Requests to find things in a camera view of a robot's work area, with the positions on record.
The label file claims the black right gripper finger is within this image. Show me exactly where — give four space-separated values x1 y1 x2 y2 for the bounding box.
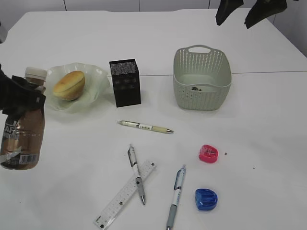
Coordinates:
215 0 244 25
245 0 287 29

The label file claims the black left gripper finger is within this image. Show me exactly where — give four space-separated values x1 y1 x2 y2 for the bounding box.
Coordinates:
0 71 46 115

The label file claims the brown coffee drink bottle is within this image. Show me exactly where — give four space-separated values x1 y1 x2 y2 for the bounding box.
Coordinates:
0 67 47 170

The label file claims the oblong golden bread roll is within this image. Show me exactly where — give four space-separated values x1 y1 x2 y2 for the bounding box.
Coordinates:
52 70 85 101

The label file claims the pink pencil sharpener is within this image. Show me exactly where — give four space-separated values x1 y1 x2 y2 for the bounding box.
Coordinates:
199 144 219 163

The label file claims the pale green plastic basket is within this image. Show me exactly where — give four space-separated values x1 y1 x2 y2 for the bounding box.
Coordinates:
173 45 232 111

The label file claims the pale green wavy glass plate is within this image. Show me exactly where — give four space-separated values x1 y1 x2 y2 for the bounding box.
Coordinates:
45 62 110 113

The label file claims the black mesh pen holder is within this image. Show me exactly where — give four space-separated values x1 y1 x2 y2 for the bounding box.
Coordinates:
109 59 141 107

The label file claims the beige retractable pen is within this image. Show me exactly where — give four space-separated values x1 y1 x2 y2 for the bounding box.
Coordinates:
117 120 174 134

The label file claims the grey white retractable pen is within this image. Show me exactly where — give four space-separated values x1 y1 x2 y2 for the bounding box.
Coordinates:
128 144 146 205

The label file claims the blue white retractable pen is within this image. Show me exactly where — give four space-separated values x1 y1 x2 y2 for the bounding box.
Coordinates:
166 165 186 230

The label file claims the blue pencil sharpener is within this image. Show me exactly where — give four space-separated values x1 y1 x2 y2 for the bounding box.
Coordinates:
195 188 218 211

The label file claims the clear plastic ruler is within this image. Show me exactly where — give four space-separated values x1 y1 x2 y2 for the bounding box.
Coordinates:
94 160 156 230

